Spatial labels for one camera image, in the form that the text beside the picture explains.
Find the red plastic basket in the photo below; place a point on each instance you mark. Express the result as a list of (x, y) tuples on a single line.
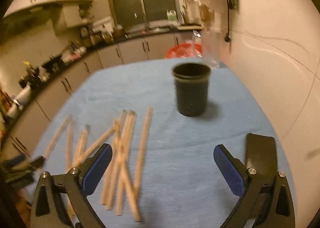
[(185, 50)]

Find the wooden chopstick crossing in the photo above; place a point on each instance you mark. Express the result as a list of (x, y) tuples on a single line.
[(125, 167)]

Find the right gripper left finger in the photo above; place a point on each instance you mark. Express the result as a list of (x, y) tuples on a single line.
[(48, 209)]

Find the lower kitchen cabinets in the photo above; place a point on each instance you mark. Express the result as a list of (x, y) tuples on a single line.
[(24, 132)]

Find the wooden chopstick diagonal low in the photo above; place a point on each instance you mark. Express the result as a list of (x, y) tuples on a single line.
[(93, 147)]

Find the black flat phone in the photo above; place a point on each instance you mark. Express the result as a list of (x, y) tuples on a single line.
[(261, 154)]

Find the clear glass mug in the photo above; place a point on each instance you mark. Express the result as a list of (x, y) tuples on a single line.
[(206, 44)]

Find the green white detergent jug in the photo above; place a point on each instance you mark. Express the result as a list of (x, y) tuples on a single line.
[(171, 15)]

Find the wooden chopstick pair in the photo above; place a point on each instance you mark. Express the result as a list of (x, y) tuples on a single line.
[(126, 157), (119, 188)]

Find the black utensil holder cup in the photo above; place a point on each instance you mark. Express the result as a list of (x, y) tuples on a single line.
[(191, 85)]

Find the white bowl on counter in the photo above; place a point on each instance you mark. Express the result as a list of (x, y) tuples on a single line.
[(23, 97)]

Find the wooden chopstick long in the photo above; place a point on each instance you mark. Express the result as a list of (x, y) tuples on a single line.
[(109, 179)]

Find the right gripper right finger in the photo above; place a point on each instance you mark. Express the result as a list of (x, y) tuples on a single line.
[(264, 198)]

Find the blue towel table cloth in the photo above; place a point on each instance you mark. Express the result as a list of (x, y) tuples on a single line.
[(181, 184)]

